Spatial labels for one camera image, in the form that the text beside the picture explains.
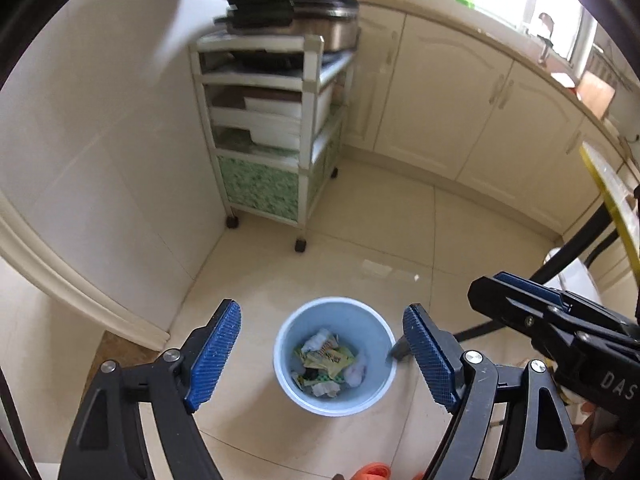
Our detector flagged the cream kitchen cabinets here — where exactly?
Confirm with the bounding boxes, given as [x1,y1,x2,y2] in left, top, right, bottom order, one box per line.
[340,2,640,281]

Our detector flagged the wooden cutting board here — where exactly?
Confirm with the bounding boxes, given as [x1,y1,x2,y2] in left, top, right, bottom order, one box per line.
[576,71,616,120]

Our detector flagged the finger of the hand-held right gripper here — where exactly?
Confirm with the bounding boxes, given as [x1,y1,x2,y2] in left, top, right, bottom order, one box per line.
[492,271,631,322]
[468,276,566,335]

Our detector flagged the steel electric cooker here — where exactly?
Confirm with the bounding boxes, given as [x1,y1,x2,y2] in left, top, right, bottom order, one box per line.
[202,0,361,53]

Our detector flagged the yellow snack wrapper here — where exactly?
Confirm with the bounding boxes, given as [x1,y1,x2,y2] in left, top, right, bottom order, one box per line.
[302,345,357,376]

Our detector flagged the orange object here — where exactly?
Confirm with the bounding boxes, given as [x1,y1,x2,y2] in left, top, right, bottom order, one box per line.
[350,462,393,480]

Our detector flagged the cream door frame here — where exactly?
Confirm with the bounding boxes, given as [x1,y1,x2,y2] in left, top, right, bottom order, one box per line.
[0,195,171,351]

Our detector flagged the blue plastic bin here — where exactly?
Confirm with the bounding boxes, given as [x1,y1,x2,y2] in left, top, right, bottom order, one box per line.
[273,296,398,417]

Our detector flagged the metal faucet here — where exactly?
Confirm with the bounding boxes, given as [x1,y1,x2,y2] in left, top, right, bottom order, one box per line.
[537,12,558,66]

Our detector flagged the person's right hand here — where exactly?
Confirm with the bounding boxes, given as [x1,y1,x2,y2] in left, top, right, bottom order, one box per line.
[586,405,637,480]

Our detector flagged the beige countertop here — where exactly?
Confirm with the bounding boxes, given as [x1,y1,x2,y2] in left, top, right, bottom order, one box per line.
[350,0,640,161]

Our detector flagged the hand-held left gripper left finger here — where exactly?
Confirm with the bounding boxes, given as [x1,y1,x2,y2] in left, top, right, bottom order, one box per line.
[57,299,242,480]

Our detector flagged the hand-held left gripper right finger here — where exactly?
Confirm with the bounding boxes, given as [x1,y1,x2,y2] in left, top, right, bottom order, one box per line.
[402,304,586,480]

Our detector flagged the white rolling cart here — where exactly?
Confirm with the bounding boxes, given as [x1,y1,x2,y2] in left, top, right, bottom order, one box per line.
[189,34,357,252]

